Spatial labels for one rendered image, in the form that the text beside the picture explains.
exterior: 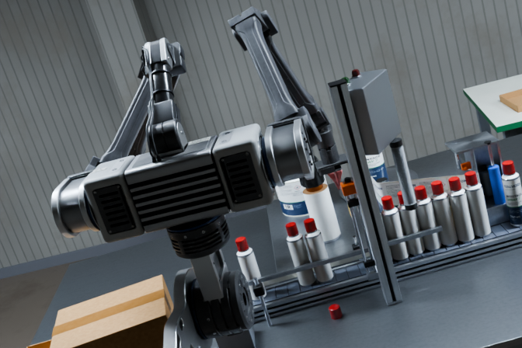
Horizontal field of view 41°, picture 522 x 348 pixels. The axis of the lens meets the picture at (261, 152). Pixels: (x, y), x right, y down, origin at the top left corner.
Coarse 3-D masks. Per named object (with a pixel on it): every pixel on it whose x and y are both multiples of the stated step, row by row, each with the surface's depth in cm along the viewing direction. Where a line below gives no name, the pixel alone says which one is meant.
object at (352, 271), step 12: (492, 228) 213; (504, 228) 212; (516, 228) 209; (480, 240) 209; (432, 252) 210; (360, 264) 216; (396, 264) 210; (336, 276) 213; (348, 276) 212; (360, 276) 210; (276, 288) 217; (288, 288) 215; (300, 288) 214; (312, 288) 212; (264, 300) 213
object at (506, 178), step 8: (504, 168) 205; (512, 168) 205; (504, 176) 206; (512, 176) 205; (504, 184) 207; (512, 184) 205; (520, 184) 207; (504, 192) 209; (512, 192) 206; (520, 192) 207; (512, 200) 207; (520, 200) 207; (512, 208) 208; (520, 208) 208; (512, 216) 209; (520, 216) 208; (512, 224) 211; (520, 224) 209
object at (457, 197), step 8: (456, 176) 207; (456, 184) 205; (448, 192) 208; (456, 192) 205; (464, 192) 206; (456, 200) 206; (464, 200) 206; (456, 208) 207; (464, 208) 206; (456, 216) 208; (464, 216) 207; (456, 224) 209; (464, 224) 208; (472, 224) 210; (464, 232) 209; (472, 232) 209; (464, 240) 210; (472, 240) 210
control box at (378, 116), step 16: (352, 80) 190; (368, 80) 184; (384, 80) 189; (352, 96) 181; (368, 96) 181; (384, 96) 189; (368, 112) 181; (384, 112) 188; (368, 128) 182; (384, 128) 187; (400, 128) 196; (368, 144) 184; (384, 144) 187
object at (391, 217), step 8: (384, 200) 206; (392, 200) 207; (384, 208) 207; (392, 208) 207; (384, 216) 207; (392, 216) 206; (392, 224) 207; (400, 224) 208; (392, 232) 208; (400, 232) 208; (392, 248) 210; (400, 248) 209; (392, 256) 212; (400, 256) 210; (408, 256) 211
